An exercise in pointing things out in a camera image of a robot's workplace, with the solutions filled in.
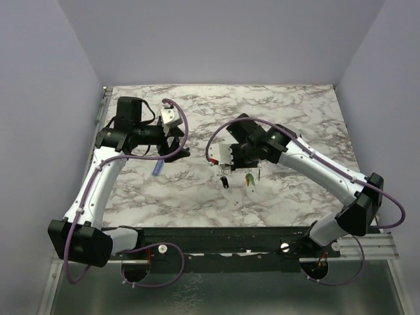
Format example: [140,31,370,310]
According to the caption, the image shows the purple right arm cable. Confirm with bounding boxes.
[205,117,406,229]

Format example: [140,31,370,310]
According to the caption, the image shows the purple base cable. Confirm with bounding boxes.
[306,234,368,285]
[121,242,184,289]

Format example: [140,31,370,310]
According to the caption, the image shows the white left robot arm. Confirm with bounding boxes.
[48,96,190,267]

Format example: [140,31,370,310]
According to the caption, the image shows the blue red screwdriver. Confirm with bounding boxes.
[152,159,165,177]

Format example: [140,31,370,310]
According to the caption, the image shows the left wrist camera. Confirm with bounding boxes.
[160,107,182,129]

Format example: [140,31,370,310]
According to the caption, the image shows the black key tag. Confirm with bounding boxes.
[220,177,229,189]

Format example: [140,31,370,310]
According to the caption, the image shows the aluminium table edge rail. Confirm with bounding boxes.
[37,86,114,314]

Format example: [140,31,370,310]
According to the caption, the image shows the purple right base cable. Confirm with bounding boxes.
[306,234,368,285]

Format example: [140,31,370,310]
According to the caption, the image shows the green key tag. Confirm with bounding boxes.
[245,173,255,187]

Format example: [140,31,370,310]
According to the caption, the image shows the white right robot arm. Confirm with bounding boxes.
[226,114,384,257]

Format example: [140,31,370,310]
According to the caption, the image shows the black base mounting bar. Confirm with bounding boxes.
[117,226,340,274]

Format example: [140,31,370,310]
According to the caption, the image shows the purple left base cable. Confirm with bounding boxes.
[121,242,184,289]

